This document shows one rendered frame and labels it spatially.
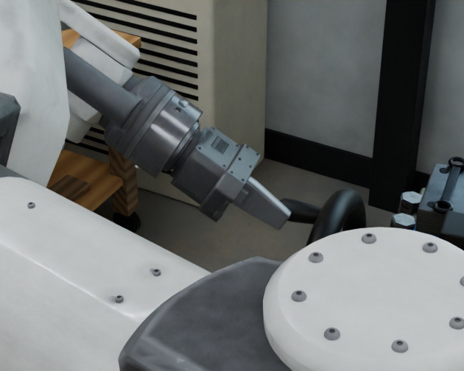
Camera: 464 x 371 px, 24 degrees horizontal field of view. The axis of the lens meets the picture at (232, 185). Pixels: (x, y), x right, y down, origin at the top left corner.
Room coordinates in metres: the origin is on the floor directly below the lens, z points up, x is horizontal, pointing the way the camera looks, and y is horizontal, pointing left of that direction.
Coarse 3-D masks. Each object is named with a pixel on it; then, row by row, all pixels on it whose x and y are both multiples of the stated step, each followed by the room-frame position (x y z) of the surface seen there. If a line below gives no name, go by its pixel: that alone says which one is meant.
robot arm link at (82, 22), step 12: (60, 0) 1.02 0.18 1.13; (60, 12) 1.01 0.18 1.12; (72, 12) 1.01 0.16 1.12; (84, 12) 1.01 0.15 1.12; (60, 24) 1.03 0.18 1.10; (72, 24) 1.00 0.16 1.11; (84, 24) 1.00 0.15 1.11; (96, 24) 1.00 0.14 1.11; (84, 36) 0.99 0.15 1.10; (96, 36) 0.99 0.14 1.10; (108, 36) 0.99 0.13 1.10; (108, 48) 0.98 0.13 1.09; (120, 48) 0.99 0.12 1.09; (132, 48) 1.00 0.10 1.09; (120, 60) 0.98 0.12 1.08; (132, 60) 0.99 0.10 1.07
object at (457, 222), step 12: (444, 168) 0.90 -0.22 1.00; (432, 180) 0.88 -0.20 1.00; (444, 180) 0.88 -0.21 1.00; (432, 192) 0.86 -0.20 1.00; (456, 192) 0.86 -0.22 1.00; (420, 204) 0.84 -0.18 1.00; (432, 204) 0.84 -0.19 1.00; (456, 204) 0.84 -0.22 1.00; (420, 216) 0.83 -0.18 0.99; (432, 216) 0.83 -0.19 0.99; (444, 216) 0.82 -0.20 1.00; (456, 216) 0.81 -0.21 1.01; (420, 228) 0.83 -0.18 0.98; (432, 228) 0.83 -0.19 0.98; (444, 228) 0.79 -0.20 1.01; (456, 228) 0.79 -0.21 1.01; (444, 240) 0.78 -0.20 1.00; (456, 240) 0.78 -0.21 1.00
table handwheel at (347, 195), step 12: (336, 192) 0.94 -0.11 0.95; (348, 192) 0.94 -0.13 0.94; (324, 204) 0.91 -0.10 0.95; (336, 204) 0.90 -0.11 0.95; (348, 204) 0.92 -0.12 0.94; (360, 204) 0.96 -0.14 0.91; (324, 216) 0.88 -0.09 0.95; (336, 216) 0.88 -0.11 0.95; (348, 216) 0.98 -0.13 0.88; (360, 216) 0.98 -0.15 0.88; (312, 228) 0.87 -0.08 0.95; (324, 228) 0.86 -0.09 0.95; (336, 228) 0.87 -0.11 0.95; (348, 228) 0.99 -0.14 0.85; (312, 240) 0.85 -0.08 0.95
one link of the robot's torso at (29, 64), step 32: (0, 0) 0.61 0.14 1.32; (32, 0) 0.64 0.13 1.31; (0, 32) 0.57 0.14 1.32; (32, 32) 0.59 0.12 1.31; (0, 64) 0.54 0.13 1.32; (32, 64) 0.55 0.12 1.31; (64, 64) 0.64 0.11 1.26; (32, 96) 0.54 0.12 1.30; (64, 96) 0.59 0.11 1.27; (32, 128) 0.53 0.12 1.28; (64, 128) 0.56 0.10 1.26; (32, 160) 0.54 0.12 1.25
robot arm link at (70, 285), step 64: (0, 192) 0.36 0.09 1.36; (0, 256) 0.32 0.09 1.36; (64, 256) 0.31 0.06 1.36; (128, 256) 0.31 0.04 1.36; (256, 256) 0.29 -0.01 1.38; (320, 256) 0.28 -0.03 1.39; (384, 256) 0.28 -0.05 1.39; (448, 256) 0.28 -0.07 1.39; (0, 320) 0.29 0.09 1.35; (64, 320) 0.28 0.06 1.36; (128, 320) 0.28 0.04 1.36; (192, 320) 0.26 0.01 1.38; (256, 320) 0.26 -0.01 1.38; (320, 320) 0.25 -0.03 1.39; (384, 320) 0.25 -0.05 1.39; (448, 320) 0.24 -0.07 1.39
